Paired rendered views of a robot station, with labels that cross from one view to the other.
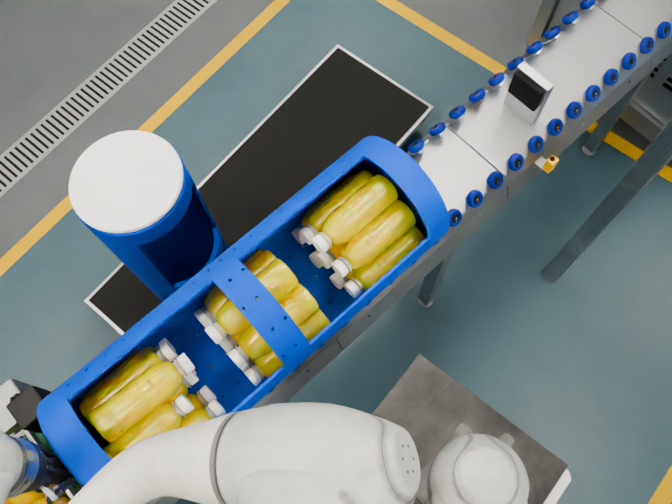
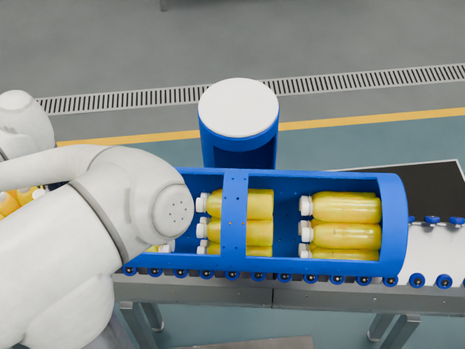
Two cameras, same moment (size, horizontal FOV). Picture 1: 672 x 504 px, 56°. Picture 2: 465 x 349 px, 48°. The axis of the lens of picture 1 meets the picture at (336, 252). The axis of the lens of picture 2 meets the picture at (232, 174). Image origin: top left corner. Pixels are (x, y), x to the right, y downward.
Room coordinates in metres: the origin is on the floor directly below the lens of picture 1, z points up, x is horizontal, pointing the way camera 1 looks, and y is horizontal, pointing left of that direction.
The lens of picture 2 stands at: (-0.18, -0.34, 2.34)
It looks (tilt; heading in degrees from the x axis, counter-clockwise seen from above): 54 degrees down; 43
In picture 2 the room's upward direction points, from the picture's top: 3 degrees counter-clockwise
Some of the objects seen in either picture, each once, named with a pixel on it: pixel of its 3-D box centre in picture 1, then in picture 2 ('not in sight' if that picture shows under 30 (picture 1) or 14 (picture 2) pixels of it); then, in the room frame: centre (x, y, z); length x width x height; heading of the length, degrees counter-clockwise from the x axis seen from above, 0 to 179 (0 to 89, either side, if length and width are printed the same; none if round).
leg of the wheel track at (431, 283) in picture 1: (434, 274); (392, 344); (0.68, -0.33, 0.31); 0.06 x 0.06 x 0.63; 38
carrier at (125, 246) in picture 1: (175, 247); (240, 181); (0.74, 0.49, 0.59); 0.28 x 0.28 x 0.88
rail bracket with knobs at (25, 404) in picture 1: (38, 411); not in sight; (0.22, 0.69, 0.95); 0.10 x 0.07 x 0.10; 38
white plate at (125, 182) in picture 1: (126, 180); (238, 106); (0.74, 0.49, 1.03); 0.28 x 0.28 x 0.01
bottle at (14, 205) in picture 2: not in sight; (10, 212); (-0.02, 0.76, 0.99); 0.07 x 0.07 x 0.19
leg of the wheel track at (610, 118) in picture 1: (617, 108); not in sight; (1.29, -1.11, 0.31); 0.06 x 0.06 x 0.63; 38
